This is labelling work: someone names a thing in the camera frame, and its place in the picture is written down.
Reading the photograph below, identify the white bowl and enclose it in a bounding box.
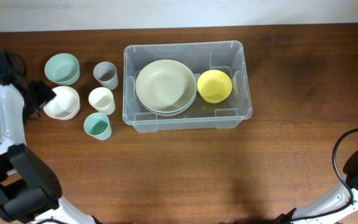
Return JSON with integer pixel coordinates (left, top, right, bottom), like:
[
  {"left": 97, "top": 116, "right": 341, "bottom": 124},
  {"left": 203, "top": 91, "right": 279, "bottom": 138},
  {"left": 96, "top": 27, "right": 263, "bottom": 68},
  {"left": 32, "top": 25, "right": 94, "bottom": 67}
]
[{"left": 44, "top": 86, "right": 80, "bottom": 120}]

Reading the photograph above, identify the mint green bowl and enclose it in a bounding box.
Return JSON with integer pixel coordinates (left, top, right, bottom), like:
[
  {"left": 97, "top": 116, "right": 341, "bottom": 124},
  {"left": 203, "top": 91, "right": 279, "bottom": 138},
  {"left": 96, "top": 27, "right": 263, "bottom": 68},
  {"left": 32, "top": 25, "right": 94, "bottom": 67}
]
[{"left": 44, "top": 53, "right": 80, "bottom": 85}]

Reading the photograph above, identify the grey cup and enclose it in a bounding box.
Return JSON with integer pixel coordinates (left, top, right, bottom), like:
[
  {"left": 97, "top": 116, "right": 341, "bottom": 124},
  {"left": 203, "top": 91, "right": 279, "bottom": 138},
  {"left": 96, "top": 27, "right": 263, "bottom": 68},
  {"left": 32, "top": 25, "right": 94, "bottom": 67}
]
[{"left": 93, "top": 62, "right": 119, "bottom": 90}]

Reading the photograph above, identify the beige plate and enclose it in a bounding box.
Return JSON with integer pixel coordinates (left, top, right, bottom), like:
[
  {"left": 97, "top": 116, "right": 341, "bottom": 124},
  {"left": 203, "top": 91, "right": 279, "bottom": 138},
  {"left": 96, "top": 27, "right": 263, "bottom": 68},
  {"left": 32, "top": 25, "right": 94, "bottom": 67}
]
[{"left": 135, "top": 60, "right": 196, "bottom": 112}]

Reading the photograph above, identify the yellow bowl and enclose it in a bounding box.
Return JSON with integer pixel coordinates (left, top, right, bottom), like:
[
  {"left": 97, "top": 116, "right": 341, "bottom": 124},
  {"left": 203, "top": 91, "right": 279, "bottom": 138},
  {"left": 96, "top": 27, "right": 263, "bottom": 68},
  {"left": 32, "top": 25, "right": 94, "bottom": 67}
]
[{"left": 197, "top": 70, "right": 232, "bottom": 104}]

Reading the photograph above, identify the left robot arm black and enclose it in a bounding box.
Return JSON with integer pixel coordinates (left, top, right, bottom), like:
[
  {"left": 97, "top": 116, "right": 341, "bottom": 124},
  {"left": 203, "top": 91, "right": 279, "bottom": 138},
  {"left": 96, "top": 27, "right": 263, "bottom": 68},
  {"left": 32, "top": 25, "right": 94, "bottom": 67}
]
[{"left": 0, "top": 84, "right": 99, "bottom": 224}]

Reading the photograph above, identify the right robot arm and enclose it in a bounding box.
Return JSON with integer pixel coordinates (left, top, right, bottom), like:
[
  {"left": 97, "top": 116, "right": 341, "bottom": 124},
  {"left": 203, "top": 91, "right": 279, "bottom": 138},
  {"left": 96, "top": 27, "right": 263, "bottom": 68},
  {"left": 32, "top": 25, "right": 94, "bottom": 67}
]
[{"left": 274, "top": 128, "right": 358, "bottom": 224}]

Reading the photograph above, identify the clear plastic storage container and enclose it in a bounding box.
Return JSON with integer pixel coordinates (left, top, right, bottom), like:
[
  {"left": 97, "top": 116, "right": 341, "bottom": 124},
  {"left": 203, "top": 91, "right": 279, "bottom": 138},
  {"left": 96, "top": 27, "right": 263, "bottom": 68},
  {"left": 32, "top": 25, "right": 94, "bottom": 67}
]
[{"left": 122, "top": 40, "right": 253, "bottom": 133}]

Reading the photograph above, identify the cream cup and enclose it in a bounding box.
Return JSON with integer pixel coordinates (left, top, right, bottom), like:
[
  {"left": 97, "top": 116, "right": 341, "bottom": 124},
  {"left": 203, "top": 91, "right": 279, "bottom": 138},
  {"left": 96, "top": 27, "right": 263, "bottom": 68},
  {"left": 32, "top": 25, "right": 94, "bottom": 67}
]
[{"left": 88, "top": 87, "right": 116, "bottom": 115}]

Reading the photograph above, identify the mint green cup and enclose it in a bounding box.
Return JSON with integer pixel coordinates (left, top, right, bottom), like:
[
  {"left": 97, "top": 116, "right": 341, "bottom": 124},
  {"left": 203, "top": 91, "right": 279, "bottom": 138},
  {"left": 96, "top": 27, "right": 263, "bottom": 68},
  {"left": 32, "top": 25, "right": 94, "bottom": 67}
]
[{"left": 83, "top": 113, "right": 112, "bottom": 141}]

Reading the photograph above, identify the right black cable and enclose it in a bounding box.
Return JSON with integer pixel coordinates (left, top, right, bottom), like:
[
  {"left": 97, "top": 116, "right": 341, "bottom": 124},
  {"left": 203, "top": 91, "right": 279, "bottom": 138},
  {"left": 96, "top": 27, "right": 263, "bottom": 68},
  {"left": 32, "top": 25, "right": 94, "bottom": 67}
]
[{"left": 290, "top": 128, "right": 358, "bottom": 222}]

